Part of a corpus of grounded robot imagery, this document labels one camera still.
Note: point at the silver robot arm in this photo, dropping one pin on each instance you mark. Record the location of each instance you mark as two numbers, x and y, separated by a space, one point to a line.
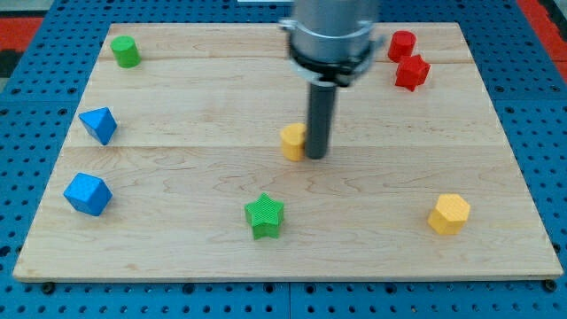
330 42

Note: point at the blue cube block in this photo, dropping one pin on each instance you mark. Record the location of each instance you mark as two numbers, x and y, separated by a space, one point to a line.
88 194

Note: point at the yellow rounded block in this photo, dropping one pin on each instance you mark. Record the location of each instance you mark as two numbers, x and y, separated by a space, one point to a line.
293 141

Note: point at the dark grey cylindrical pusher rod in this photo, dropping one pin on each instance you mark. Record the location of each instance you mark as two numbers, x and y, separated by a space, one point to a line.
320 109

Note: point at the green star block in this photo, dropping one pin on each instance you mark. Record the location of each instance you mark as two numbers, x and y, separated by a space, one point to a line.
265 216

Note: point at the light wooden board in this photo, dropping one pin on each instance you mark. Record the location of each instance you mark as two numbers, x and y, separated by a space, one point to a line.
198 139

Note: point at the red star block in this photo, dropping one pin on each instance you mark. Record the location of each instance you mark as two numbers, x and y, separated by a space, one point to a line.
412 72

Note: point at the red cylinder block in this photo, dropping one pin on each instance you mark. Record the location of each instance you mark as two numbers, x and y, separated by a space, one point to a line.
402 45

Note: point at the yellow hexagon block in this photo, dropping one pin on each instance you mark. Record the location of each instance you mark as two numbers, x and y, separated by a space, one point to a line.
449 214

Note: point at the blue triangular prism block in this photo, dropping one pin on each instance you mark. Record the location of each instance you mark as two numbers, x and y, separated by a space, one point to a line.
100 124

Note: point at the green cylinder block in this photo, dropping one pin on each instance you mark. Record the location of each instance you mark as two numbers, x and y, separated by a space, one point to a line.
125 51

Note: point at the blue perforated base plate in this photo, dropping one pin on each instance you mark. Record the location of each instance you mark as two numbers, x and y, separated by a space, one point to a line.
48 49

